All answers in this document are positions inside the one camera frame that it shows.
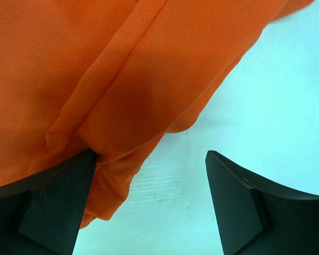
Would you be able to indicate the orange t shirt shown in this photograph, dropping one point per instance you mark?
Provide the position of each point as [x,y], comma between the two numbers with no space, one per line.
[114,77]

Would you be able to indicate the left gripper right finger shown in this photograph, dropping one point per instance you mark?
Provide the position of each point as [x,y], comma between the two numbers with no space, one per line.
[258,216]

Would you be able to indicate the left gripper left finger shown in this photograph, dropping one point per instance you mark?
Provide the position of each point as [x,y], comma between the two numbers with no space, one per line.
[42,213]

